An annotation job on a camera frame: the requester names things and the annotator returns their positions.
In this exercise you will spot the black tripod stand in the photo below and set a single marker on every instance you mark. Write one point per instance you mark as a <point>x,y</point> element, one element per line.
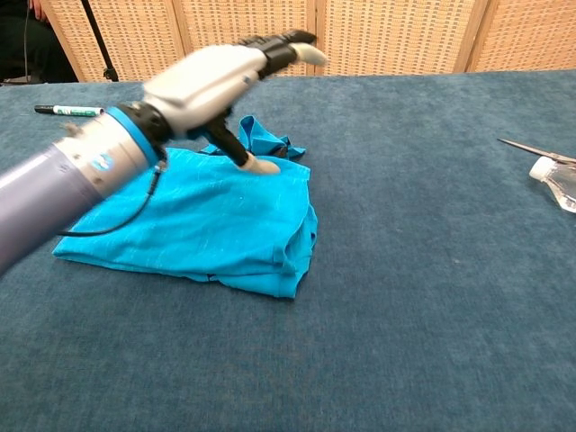
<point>96,36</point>

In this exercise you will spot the clear plastic water bottle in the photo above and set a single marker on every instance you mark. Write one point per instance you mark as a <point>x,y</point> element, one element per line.
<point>560,184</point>

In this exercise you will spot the green and white marker pen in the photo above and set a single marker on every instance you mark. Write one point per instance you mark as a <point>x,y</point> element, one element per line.
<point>67,109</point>

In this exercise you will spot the dark teal table cloth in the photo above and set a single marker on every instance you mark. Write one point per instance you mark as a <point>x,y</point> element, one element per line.
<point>360,337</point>

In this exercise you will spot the woven wooden folding screen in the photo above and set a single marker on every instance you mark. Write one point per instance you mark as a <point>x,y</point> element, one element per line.
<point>382,36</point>

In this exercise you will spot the blue printed t-shirt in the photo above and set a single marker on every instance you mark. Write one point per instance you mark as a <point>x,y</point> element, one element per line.
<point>202,234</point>

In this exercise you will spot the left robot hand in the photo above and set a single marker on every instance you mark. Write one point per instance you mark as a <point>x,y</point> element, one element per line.
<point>202,81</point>

